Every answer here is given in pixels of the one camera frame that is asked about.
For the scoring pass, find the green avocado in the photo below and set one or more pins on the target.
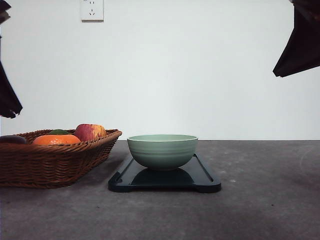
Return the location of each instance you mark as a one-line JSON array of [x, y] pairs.
[[59, 132]]

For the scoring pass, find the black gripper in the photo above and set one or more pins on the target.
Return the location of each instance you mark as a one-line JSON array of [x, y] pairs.
[[4, 6]]

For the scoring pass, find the green ceramic bowl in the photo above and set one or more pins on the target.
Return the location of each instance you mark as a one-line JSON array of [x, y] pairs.
[[162, 151]]

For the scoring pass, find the white wall power socket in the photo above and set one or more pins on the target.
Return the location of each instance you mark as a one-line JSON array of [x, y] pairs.
[[92, 11]]

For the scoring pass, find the black rectangular tray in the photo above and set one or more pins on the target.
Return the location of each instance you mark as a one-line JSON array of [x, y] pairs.
[[196, 176]]

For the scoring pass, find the red striped apple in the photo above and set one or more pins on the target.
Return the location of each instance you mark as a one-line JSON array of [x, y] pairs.
[[89, 131]]

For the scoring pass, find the brown woven wicker basket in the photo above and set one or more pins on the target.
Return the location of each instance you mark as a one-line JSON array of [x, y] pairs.
[[56, 166]]

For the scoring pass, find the dark red plum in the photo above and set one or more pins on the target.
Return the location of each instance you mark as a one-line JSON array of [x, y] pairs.
[[13, 139]]

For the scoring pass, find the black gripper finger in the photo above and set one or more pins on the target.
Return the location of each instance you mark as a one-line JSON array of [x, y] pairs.
[[303, 49], [10, 105]]

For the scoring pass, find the orange tangerine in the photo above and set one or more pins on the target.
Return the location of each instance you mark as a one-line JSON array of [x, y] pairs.
[[56, 139]]

